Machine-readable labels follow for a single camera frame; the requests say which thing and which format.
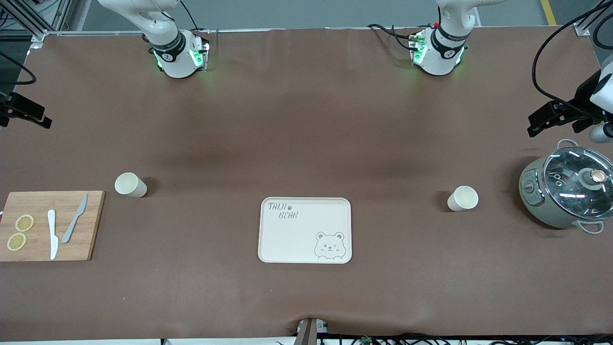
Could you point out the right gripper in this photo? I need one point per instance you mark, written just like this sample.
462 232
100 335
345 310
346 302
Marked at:
19 106

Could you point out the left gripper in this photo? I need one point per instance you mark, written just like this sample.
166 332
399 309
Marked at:
583 96

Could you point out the white IKEA cup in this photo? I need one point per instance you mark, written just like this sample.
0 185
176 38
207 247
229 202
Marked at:
463 198
130 185

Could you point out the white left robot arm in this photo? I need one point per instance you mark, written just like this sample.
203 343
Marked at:
438 60

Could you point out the white bear print tray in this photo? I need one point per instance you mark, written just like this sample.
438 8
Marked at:
297 239

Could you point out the glass pot lid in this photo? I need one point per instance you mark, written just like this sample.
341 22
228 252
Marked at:
570 187

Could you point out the wooden cutting board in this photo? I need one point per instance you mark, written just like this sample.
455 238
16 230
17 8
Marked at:
38 201

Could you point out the green electric cooking pot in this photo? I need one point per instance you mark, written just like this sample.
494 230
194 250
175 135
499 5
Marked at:
531 201

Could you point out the yellow lemon slice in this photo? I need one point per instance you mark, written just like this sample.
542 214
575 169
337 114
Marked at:
24 223
17 241

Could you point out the grey plastic knife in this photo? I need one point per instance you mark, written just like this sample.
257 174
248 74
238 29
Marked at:
74 220

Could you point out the white plastic knife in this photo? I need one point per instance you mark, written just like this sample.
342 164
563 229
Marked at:
52 235

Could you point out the aluminium frame profile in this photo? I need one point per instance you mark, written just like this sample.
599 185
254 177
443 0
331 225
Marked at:
28 21
582 28

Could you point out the grey table edge bracket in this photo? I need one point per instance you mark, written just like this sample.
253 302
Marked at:
309 333

